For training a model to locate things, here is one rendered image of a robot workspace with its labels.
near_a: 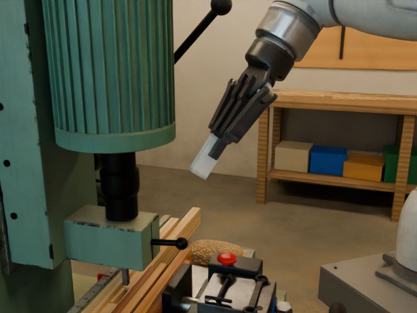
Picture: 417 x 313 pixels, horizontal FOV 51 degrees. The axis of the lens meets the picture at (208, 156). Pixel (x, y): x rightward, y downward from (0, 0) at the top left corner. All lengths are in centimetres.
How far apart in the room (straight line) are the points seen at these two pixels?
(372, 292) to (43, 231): 84
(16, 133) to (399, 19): 54
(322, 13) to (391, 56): 317
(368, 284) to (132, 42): 93
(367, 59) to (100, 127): 340
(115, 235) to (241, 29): 346
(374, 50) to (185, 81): 169
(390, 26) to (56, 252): 58
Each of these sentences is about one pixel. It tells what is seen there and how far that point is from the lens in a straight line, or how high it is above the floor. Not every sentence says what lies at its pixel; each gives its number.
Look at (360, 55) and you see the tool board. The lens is 387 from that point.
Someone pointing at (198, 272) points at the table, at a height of 90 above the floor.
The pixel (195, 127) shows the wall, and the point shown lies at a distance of 428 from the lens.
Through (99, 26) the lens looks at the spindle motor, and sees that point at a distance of 57.
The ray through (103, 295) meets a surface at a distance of 75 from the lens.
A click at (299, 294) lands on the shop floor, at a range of 251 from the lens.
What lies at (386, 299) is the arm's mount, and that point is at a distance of 123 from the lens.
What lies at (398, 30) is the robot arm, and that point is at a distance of 64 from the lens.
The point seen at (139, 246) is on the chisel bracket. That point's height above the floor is 104.
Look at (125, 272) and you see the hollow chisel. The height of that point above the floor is 97.
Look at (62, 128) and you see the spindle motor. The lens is 63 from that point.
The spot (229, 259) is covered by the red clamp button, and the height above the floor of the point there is 102.
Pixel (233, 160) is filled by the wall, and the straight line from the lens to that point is 423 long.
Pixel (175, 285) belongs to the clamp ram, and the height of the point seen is 99.
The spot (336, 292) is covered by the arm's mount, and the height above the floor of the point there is 66.
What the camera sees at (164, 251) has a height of 94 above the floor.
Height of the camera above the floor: 136
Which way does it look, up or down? 16 degrees down
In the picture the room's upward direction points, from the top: straight up
